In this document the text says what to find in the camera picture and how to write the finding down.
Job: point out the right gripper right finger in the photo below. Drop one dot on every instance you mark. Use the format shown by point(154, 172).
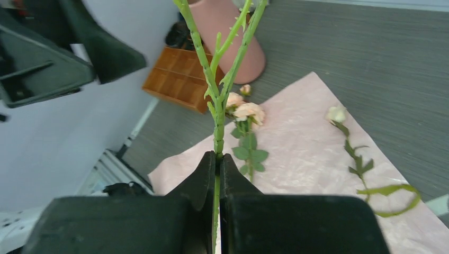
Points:
point(253, 222)

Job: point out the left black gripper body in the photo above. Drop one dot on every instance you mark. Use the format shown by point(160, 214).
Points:
point(51, 49)

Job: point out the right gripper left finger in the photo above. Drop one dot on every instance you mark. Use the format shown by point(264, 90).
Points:
point(178, 222)

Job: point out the peach rose stem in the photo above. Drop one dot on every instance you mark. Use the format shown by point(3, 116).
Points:
point(247, 118)

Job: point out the pink rose stem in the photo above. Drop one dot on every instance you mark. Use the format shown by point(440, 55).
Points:
point(246, 23)

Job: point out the small bud thin stem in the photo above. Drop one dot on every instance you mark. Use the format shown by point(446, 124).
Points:
point(336, 115)

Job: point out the cream printed ribbon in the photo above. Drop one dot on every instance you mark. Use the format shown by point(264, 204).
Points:
point(439, 205)

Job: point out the orange compartment tray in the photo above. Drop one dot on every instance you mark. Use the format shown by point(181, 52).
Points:
point(178, 77)

